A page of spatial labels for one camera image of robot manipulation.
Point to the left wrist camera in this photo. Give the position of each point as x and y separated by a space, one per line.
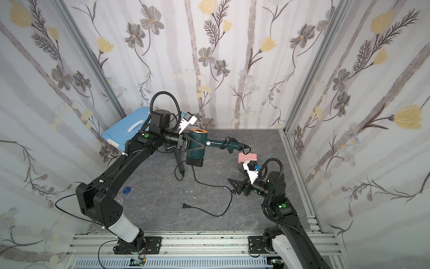
186 122

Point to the aluminium mounting rail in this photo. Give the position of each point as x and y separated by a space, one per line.
179 250

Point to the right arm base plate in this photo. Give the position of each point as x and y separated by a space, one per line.
256 245

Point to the small blue object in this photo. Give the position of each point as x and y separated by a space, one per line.
126 190

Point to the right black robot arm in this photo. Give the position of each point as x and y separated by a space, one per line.
287 238

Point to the blue lidded storage box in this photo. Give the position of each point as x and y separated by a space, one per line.
126 128

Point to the pink hair dryer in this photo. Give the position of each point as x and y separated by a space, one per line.
242 158

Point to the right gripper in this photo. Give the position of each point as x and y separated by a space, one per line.
247 186

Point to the black hair dryer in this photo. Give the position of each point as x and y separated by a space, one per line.
196 195

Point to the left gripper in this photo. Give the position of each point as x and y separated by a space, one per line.
181 143

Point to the dark green hair dryer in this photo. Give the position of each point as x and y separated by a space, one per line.
196 158

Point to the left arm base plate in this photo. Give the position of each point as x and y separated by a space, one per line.
147 244

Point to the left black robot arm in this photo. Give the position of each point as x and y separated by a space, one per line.
97 199

